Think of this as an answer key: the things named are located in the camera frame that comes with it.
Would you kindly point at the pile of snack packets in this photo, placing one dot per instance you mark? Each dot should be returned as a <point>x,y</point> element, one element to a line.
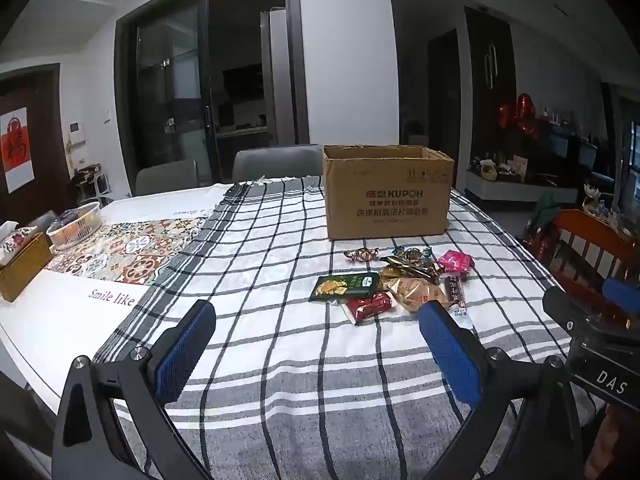
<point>65,320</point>

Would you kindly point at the green snack packet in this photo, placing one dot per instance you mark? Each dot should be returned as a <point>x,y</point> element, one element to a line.
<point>345,286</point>

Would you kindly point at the wide grey chair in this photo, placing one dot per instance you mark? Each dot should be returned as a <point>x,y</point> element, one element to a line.
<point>277,162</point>

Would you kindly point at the golden bread packet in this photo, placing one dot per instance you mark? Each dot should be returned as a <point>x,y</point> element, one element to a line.
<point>415,294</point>

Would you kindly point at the small grey chair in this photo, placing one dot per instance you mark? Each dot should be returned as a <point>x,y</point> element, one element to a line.
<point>167,177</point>

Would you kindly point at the white table ornament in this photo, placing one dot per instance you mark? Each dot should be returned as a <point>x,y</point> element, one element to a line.
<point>597,202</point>

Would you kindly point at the wooden tissue box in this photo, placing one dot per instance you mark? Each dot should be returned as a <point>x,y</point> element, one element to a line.
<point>22,265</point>

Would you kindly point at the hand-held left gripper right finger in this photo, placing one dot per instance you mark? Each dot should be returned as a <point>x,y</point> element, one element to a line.
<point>450,355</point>

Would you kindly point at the white low cabinet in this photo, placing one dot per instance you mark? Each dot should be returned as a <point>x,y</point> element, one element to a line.
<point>520,187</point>

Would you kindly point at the red gold wrapped candy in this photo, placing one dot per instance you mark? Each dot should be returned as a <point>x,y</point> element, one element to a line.
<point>362,255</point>

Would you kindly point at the dark wooden door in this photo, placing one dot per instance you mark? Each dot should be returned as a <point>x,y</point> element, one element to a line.
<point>47,160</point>

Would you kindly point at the pink snack packet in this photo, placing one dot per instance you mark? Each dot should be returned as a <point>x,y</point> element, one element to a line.
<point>455,261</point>

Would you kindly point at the long dark red snack packet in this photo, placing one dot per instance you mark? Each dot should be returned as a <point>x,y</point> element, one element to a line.
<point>455,290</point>

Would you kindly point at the red white door poster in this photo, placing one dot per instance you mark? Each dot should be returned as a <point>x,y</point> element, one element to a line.
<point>15,150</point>

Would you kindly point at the white woven basket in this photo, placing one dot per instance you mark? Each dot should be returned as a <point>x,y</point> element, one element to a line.
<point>75,227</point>

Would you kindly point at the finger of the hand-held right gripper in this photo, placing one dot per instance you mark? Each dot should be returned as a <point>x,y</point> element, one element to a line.
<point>622,291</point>
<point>562,305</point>

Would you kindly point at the brown cardboard box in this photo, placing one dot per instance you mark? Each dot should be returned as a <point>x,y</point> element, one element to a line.
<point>385,200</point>

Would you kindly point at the blue gold wrapped candy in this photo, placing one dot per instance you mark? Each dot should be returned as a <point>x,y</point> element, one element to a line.
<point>412,252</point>

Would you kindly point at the red wooden chair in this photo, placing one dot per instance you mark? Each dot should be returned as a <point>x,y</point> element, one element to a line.
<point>585,250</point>

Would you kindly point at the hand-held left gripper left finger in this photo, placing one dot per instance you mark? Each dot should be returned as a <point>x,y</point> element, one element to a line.
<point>185,352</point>

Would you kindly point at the green cloth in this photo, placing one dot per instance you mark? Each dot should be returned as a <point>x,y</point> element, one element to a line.
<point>545,207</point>

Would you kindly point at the silver refrigerator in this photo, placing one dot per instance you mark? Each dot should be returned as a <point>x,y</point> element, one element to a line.
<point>275,70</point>

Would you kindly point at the white shoe rack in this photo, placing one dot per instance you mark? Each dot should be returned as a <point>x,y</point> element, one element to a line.
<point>92,182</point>

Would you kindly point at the black white checked tablecloth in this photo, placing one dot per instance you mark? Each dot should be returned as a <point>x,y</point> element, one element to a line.
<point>280,360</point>

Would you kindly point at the red balloons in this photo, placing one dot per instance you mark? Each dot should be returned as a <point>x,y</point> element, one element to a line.
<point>522,115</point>

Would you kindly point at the dark gold snack packet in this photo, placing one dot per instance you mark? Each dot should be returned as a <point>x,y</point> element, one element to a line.
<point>405,266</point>

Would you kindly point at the person's right hand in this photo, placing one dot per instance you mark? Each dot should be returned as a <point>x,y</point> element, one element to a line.
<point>620,440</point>

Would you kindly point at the dark tall cabinet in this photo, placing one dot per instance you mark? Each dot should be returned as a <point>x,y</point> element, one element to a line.
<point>492,85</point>

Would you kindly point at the sliding glass door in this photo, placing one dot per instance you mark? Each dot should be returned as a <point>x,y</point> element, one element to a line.
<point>165,85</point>

